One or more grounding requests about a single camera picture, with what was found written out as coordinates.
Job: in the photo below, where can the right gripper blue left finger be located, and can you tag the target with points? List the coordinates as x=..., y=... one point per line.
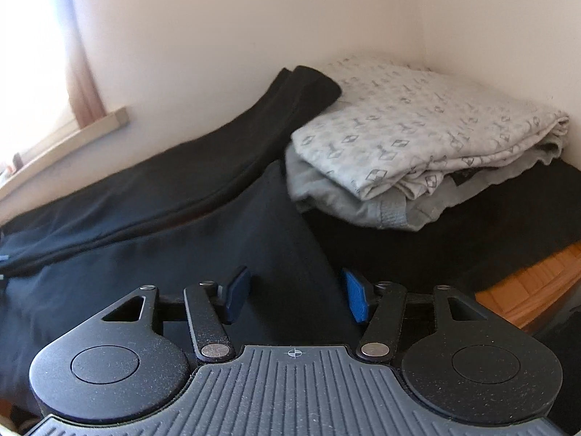
x=210, y=307

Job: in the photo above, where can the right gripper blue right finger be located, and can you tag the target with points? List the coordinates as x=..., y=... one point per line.
x=379, y=309

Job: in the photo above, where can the black Nike sweatpants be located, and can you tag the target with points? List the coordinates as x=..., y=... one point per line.
x=199, y=211

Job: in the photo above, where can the grey folded garment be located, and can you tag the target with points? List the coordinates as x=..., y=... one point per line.
x=310, y=189

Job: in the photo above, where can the black folded garment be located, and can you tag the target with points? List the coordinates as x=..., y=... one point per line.
x=472, y=246

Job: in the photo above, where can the white patterned folded cloth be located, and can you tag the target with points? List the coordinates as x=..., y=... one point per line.
x=396, y=126

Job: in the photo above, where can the brown wooden window frame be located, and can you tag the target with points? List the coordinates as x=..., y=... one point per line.
x=84, y=97

